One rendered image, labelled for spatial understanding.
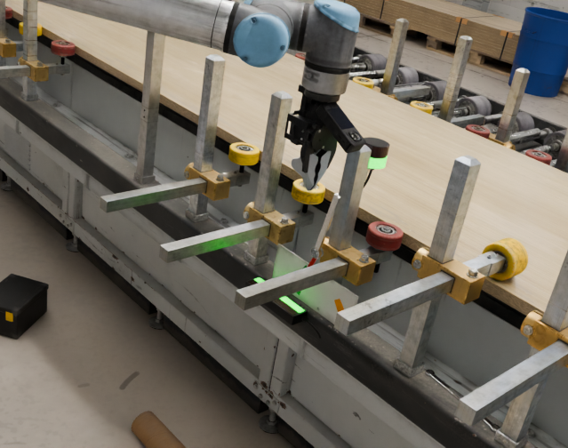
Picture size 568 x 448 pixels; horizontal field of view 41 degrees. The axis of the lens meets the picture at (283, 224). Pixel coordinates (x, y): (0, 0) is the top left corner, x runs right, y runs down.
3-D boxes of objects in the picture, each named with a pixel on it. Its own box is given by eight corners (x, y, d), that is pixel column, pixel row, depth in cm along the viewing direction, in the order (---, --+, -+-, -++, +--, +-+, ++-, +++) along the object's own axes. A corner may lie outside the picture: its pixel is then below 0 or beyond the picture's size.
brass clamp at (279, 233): (276, 246, 176) (278, 227, 174) (239, 221, 184) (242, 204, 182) (294, 241, 180) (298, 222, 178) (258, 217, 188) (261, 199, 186)
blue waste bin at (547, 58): (548, 103, 664) (576, 20, 632) (492, 84, 696) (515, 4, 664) (574, 95, 706) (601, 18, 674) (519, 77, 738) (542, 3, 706)
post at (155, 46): (141, 185, 216) (154, 28, 196) (132, 178, 219) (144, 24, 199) (155, 182, 219) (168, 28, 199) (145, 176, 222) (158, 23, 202)
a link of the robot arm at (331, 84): (359, 73, 146) (324, 76, 140) (354, 97, 149) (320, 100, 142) (327, 60, 152) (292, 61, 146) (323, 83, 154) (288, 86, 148)
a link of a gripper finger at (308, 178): (293, 181, 160) (301, 140, 156) (313, 192, 156) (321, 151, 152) (283, 183, 158) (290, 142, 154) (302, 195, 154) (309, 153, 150)
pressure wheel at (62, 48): (55, 69, 268) (56, 37, 263) (77, 73, 268) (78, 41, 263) (46, 75, 261) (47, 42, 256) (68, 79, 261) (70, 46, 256)
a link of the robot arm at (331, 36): (312, -7, 145) (364, 3, 145) (301, 57, 151) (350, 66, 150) (309, 2, 137) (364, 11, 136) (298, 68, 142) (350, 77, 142)
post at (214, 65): (194, 232, 202) (214, 57, 181) (186, 227, 204) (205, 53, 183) (204, 229, 204) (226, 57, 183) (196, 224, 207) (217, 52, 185)
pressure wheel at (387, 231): (377, 284, 167) (388, 238, 162) (351, 268, 172) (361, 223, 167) (399, 276, 172) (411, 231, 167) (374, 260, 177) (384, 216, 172)
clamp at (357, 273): (356, 286, 160) (361, 266, 157) (313, 258, 168) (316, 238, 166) (373, 280, 163) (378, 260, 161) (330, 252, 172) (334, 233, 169)
